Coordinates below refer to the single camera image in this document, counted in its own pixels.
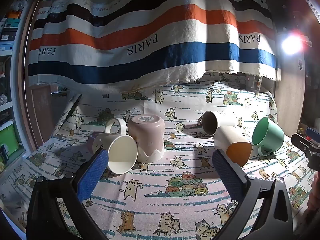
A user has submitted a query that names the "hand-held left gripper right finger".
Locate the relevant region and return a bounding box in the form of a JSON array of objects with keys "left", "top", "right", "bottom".
[{"left": 212, "top": 149, "right": 296, "bottom": 240}]

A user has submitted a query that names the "bright lamp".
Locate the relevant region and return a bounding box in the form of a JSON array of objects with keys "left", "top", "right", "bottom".
[{"left": 280, "top": 31, "right": 305, "bottom": 56}]

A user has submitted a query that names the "white frame post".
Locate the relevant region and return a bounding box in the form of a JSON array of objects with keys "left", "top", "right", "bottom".
[{"left": 10, "top": 0, "right": 54, "bottom": 157}]

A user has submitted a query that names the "pink and white cup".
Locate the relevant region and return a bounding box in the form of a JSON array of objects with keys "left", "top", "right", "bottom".
[{"left": 127, "top": 115, "right": 166, "bottom": 163}]

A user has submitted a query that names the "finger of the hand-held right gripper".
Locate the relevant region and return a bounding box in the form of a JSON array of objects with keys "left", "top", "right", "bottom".
[
  {"left": 291, "top": 133, "right": 320, "bottom": 155},
  {"left": 305, "top": 127, "right": 320, "bottom": 138}
]

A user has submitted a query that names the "teal box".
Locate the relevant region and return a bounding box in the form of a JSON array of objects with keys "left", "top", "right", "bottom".
[{"left": 4, "top": 18, "right": 21, "bottom": 29}]

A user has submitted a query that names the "striped hanging cloth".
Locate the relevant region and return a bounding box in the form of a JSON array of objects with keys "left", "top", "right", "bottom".
[{"left": 27, "top": 0, "right": 282, "bottom": 92}]

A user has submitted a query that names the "green storage bin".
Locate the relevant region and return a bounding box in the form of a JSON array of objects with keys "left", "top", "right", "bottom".
[{"left": 0, "top": 119, "right": 21, "bottom": 157}]

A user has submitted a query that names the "storage shelf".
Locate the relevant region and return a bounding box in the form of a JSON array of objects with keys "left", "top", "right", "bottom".
[{"left": 0, "top": 0, "right": 28, "bottom": 163}]

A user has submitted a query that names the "green cup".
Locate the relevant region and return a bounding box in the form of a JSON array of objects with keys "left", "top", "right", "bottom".
[{"left": 251, "top": 117, "right": 285, "bottom": 157}]

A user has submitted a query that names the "brown wooden panel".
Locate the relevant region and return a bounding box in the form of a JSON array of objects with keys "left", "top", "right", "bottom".
[
  {"left": 271, "top": 10, "right": 307, "bottom": 132},
  {"left": 29, "top": 84, "right": 71, "bottom": 144}
]

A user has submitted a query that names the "beige cup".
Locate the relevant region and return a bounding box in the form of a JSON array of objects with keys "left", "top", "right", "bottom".
[{"left": 201, "top": 110, "right": 236, "bottom": 136}]

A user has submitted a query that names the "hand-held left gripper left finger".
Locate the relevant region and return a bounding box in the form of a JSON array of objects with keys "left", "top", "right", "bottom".
[{"left": 27, "top": 148, "right": 109, "bottom": 240}]

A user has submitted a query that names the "cat print tablecloth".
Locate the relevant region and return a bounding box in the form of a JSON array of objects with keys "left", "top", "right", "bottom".
[{"left": 0, "top": 72, "right": 316, "bottom": 240}]

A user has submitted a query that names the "person's right hand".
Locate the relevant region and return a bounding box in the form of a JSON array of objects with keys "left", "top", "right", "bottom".
[{"left": 306, "top": 177, "right": 320, "bottom": 217}]

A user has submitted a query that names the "white cup orange inside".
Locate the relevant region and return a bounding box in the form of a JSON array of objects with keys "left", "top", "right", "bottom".
[{"left": 214, "top": 125, "right": 253, "bottom": 167}]

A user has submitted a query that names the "white and purple cup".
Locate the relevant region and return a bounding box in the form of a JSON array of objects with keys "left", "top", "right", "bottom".
[{"left": 87, "top": 117, "right": 139, "bottom": 175}]

